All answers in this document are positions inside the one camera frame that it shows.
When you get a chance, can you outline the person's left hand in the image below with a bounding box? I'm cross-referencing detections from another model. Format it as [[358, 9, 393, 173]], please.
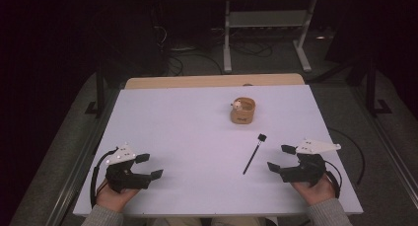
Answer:
[[96, 179, 141, 214]]

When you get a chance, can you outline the white board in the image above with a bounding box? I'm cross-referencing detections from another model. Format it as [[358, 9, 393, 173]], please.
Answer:
[[72, 84, 364, 218]]

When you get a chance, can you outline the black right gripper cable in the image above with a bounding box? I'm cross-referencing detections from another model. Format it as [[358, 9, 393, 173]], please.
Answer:
[[323, 160, 343, 199]]

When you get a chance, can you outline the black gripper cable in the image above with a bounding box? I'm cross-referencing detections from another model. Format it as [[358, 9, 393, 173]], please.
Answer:
[[90, 147, 119, 209], [323, 160, 343, 199]]

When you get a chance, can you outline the white metal desk frame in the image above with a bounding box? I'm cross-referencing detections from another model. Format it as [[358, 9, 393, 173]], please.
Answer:
[[222, 0, 318, 74]]

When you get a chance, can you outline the black brush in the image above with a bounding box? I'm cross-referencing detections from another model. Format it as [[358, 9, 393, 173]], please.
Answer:
[[242, 133, 268, 176]]

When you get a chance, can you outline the person's right hand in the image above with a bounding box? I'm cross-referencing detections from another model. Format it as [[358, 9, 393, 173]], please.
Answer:
[[290, 173, 336, 206]]

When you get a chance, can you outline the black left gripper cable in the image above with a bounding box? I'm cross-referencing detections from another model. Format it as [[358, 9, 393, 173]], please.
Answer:
[[90, 147, 119, 209]]

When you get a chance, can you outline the brown wooden cup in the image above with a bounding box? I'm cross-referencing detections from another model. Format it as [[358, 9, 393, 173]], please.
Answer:
[[230, 97, 256, 125]]

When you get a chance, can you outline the black metal stand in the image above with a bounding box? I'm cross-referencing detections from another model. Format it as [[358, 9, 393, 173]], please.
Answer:
[[84, 64, 107, 116], [364, 57, 393, 116]]

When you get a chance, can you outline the black floor cable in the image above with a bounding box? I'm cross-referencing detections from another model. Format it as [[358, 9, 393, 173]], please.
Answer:
[[230, 41, 274, 58], [167, 51, 225, 76], [328, 126, 367, 187]]

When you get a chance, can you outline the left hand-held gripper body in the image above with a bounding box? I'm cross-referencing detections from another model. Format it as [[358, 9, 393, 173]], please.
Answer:
[[104, 142, 153, 193]]

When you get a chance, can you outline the grey metal rail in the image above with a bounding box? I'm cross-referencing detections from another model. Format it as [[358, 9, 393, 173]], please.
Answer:
[[45, 87, 121, 226], [348, 87, 418, 200]]

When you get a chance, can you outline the wooden table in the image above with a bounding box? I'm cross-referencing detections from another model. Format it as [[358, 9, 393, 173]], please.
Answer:
[[124, 73, 306, 90]]

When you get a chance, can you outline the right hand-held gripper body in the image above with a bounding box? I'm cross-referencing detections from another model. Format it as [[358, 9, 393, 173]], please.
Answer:
[[279, 138, 342, 188]]

